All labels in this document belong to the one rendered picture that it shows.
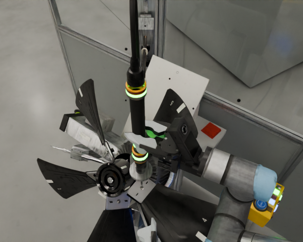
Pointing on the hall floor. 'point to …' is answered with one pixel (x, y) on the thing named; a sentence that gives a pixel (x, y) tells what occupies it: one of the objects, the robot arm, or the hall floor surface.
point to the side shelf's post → (179, 180)
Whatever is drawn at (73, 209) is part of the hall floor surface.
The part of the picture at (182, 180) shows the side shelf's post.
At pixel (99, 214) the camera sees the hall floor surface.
